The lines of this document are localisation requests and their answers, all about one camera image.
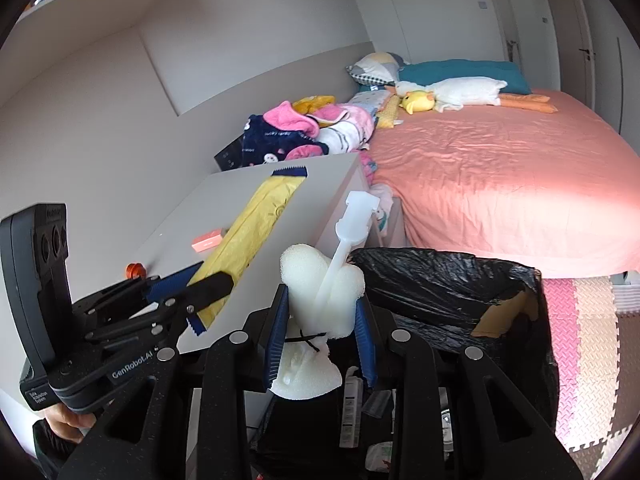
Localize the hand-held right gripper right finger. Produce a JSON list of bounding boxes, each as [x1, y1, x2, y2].
[[355, 300, 583, 480]]

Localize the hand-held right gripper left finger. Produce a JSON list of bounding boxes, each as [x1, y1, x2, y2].
[[57, 284, 291, 480]]

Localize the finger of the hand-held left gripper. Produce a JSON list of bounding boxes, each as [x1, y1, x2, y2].
[[87, 272, 235, 343], [72, 265, 201, 311]]

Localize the white sponge brush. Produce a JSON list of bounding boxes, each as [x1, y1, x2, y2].
[[270, 191, 381, 401]]

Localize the long yellow packet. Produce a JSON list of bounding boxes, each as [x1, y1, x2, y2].
[[189, 167, 307, 336]]

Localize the cardboard bin with black bag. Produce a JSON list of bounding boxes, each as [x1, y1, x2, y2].
[[250, 247, 558, 480]]

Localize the person's left hand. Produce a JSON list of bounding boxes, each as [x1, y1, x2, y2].
[[50, 404, 97, 444]]

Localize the pink rectangular box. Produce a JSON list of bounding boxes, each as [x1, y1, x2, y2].
[[192, 229, 225, 251]]

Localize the white tube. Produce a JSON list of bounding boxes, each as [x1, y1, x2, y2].
[[340, 367, 364, 449]]

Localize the navy pink fleece blanket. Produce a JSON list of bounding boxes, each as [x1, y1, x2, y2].
[[241, 101, 331, 168]]

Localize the yellow cloth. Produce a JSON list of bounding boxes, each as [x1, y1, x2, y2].
[[292, 94, 336, 126]]

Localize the pink white printed blanket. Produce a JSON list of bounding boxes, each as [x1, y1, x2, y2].
[[315, 102, 376, 153]]

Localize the bed with pink sheet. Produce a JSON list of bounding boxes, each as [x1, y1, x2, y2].
[[367, 89, 640, 278]]

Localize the foam floor mat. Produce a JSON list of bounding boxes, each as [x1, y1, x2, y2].
[[540, 270, 640, 476]]

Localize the yellow spotted small pillow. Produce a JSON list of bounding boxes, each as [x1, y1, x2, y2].
[[375, 95, 403, 130]]

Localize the light patterned pillow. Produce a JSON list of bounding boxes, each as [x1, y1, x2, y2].
[[350, 91, 396, 112]]

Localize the yellow duck plush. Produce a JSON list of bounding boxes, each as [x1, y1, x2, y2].
[[401, 90, 436, 115]]

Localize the patchwork pillow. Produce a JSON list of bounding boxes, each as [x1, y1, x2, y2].
[[346, 51, 408, 87]]

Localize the white goose plush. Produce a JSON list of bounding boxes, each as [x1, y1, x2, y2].
[[385, 76, 557, 115]]

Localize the teal pillow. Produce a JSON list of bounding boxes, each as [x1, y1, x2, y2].
[[397, 59, 532, 96]]

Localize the black wall socket panel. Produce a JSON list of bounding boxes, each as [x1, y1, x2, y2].
[[214, 136, 246, 171]]

